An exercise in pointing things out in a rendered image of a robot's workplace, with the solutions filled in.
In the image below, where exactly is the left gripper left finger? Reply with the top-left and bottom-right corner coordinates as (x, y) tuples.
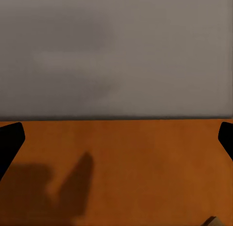
(0, 122), (25, 180)

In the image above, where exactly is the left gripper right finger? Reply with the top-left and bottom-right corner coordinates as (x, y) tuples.
(218, 122), (233, 160)

